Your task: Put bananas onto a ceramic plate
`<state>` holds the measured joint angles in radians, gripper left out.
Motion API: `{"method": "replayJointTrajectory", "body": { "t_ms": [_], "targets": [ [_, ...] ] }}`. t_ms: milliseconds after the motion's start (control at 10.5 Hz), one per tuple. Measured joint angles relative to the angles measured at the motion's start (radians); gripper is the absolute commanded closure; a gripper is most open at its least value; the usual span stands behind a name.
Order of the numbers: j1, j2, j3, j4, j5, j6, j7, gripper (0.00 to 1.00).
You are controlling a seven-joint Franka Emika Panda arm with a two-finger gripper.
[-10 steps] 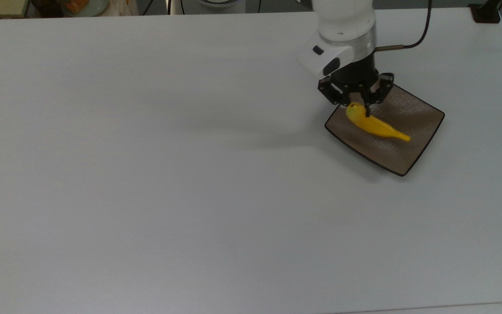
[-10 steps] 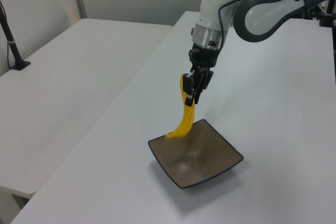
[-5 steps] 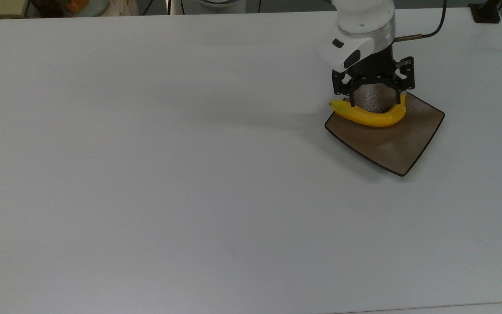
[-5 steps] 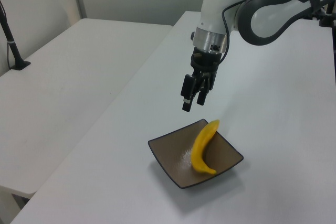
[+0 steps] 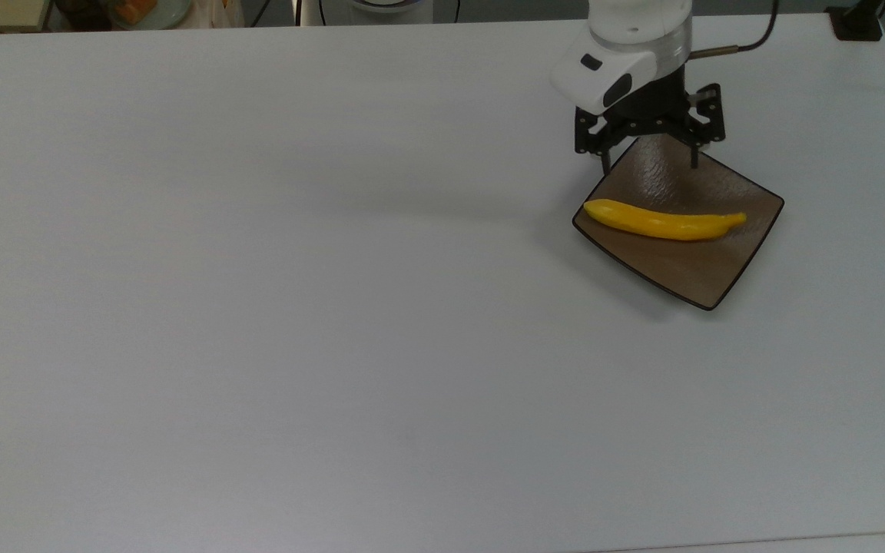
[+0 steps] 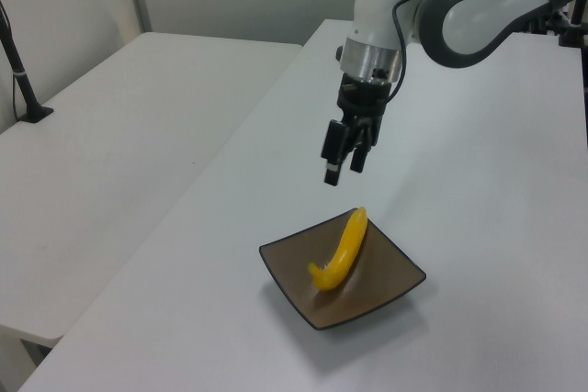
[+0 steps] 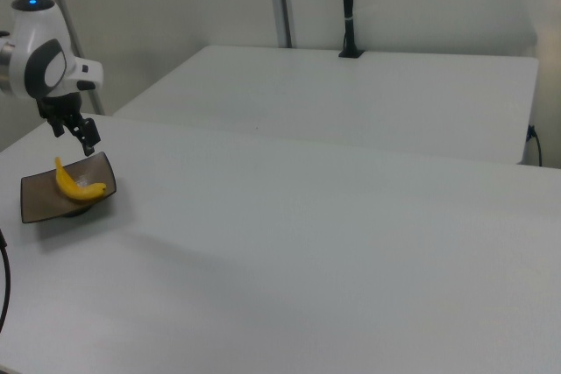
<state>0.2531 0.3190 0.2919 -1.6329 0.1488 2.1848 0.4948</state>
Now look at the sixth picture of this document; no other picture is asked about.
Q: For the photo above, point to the brown square ceramic plate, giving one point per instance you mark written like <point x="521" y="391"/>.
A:
<point x="367" y="282"/>

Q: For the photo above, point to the yellow banana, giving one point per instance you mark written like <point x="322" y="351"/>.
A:
<point x="349" y="240"/>

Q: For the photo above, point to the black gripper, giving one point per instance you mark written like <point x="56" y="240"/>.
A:
<point x="363" y="100"/>

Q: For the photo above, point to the black mounting bracket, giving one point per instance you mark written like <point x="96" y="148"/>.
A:
<point x="572" y="29"/>

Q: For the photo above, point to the white side table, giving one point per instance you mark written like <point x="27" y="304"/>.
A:
<point x="115" y="135"/>

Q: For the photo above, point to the black pole with base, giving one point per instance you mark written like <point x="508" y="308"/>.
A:
<point x="20" y="75"/>

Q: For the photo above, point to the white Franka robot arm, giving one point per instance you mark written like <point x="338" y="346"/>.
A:
<point x="376" y="6"/>

